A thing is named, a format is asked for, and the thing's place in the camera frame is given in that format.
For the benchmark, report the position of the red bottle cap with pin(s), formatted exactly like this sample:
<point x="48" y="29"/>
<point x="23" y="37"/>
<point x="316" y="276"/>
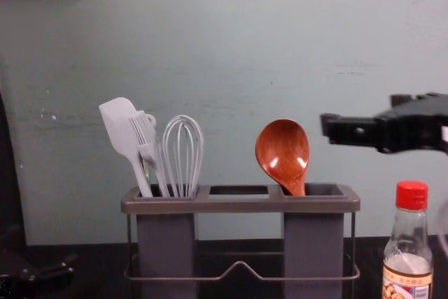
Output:
<point x="412" y="194"/>

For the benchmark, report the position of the black table cloth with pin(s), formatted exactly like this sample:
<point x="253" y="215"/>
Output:
<point x="91" y="260"/>

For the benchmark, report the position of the clear glass seasoning bottle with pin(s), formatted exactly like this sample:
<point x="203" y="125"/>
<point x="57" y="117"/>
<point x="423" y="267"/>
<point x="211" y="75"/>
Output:
<point x="407" y="243"/>

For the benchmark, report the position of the grey silicone whisk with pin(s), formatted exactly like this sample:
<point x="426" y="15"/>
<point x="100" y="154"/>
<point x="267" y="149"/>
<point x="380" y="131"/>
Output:
<point x="168" y="138"/>

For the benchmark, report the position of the grey silicone spatula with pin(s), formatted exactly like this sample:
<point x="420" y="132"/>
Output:
<point x="119" y="120"/>

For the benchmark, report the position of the brown wooden ladle spoon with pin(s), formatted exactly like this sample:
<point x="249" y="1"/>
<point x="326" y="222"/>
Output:
<point x="281" y="152"/>

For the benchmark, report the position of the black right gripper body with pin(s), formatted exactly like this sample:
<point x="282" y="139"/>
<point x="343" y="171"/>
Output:
<point x="416" y="124"/>

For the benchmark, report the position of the grey metal utensil rack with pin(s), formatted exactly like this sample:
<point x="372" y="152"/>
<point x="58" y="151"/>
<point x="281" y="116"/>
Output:
<point x="241" y="202"/>

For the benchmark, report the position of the grey plastic utensil cup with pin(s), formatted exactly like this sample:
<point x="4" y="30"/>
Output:
<point x="313" y="243"/>
<point x="166" y="243"/>

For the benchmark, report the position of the grey silicone basting brush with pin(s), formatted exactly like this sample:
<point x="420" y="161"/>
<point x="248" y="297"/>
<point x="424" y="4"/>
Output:
<point x="141" y="127"/>

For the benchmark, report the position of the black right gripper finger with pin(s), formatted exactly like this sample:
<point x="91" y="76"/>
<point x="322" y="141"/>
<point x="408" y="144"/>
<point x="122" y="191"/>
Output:
<point x="350" y="131"/>
<point x="400" y="99"/>

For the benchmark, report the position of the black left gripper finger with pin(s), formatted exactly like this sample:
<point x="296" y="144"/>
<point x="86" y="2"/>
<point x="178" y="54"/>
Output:
<point x="49" y="271"/>

